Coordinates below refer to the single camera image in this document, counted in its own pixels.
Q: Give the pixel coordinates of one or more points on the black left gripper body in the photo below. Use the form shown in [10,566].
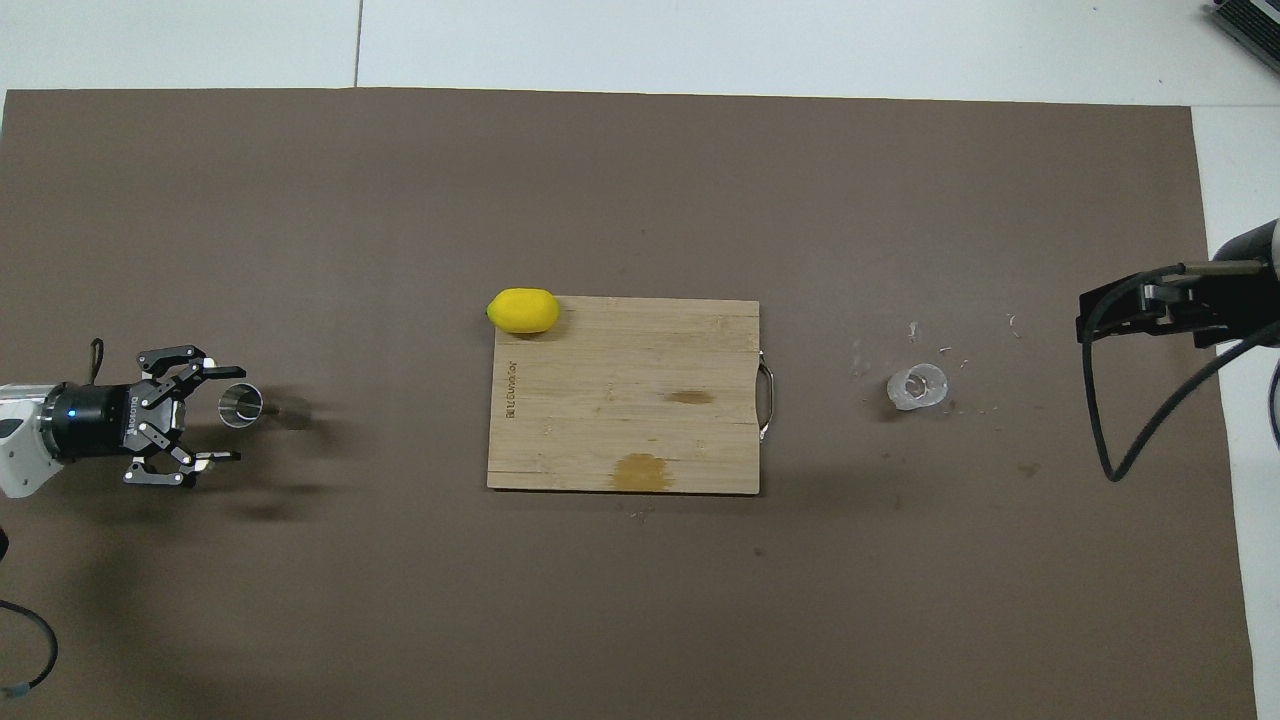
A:
[100,420]

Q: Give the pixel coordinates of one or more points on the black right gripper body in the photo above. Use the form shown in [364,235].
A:
[1235,310]

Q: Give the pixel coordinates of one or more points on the metal double jigger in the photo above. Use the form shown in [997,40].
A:
[241,405]

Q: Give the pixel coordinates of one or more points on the clear plastic cup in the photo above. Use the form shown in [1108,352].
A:
[917,388]

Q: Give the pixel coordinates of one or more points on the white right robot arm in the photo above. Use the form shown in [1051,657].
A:
[1262,240]

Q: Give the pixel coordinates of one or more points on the grey device corner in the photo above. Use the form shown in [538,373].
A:
[1250,22]

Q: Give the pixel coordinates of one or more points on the yellow lemon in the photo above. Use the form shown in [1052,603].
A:
[523,310]

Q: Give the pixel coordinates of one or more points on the wooden cutting board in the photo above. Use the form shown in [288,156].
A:
[640,420]

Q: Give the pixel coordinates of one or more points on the brown paper table mat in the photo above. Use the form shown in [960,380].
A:
[640,600]

